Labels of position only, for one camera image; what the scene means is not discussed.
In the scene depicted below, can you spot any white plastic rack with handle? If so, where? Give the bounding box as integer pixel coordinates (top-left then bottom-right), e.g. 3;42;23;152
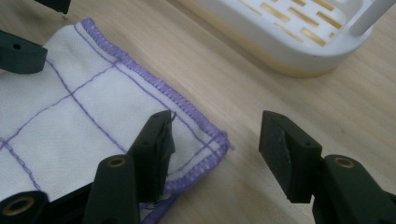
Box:
169;0;396;79

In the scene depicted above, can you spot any white cloth with purple lines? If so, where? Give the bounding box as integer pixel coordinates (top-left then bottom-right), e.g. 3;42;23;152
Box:
0;17;233;224

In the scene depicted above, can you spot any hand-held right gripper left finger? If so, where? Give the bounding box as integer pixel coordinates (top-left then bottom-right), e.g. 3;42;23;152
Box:
126;109;177;203

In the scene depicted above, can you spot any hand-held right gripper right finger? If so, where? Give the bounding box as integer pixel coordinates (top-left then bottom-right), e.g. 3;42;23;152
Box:
258;109;323;205

